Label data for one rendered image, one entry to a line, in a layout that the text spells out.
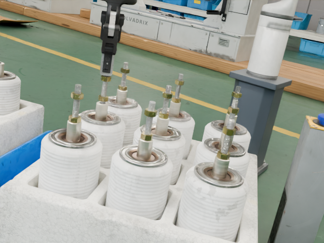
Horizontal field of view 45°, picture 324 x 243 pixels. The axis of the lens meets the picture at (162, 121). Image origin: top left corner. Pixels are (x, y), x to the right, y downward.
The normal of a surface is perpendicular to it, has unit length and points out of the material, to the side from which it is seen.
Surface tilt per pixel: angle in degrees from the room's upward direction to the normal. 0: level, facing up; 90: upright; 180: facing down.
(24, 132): 90
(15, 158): 88
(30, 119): 90
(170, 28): 90
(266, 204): 0
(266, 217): 0
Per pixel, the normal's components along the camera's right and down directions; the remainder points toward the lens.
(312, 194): -0.22, 0.29
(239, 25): -0.57, 0.18
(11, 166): 0.95, 0.21
